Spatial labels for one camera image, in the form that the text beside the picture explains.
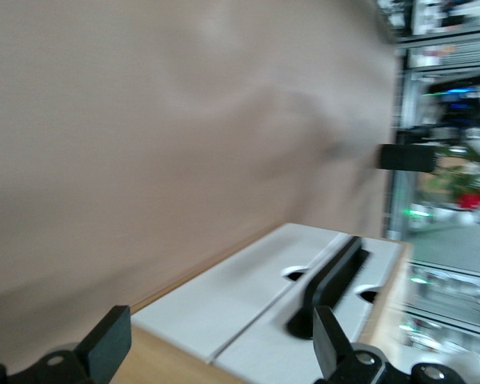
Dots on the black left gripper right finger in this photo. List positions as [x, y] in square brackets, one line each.
[330, 344]

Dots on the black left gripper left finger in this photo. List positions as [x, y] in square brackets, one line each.
[108, 344]

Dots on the wooden drawer cabinet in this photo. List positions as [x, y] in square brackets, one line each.
[164, 360]

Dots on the black rounded bar object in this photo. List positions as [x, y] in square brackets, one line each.
[406, 158]

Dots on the green plant red flowers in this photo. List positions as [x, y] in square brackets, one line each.
[470, 198]

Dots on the brown table cover sheet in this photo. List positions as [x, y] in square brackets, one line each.
[144, 120]

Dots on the black device blue lights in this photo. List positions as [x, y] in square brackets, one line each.
[458, 108]

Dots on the aluminium frame rack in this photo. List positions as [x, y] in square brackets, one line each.
[404, 192]

